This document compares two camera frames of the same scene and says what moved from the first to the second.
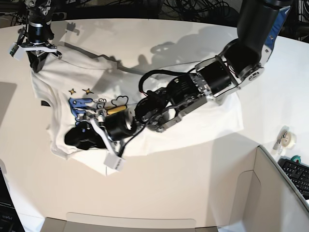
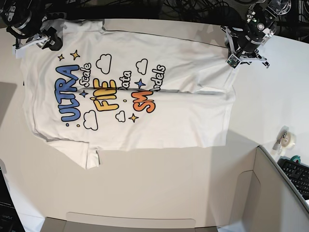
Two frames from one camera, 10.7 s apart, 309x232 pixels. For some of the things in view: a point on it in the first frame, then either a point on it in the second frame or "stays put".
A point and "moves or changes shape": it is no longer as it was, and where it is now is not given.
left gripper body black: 37,58 -> 55,43
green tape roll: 295,157 stays put
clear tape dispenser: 286,138 stays put
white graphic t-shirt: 74,87 moves or changes shape
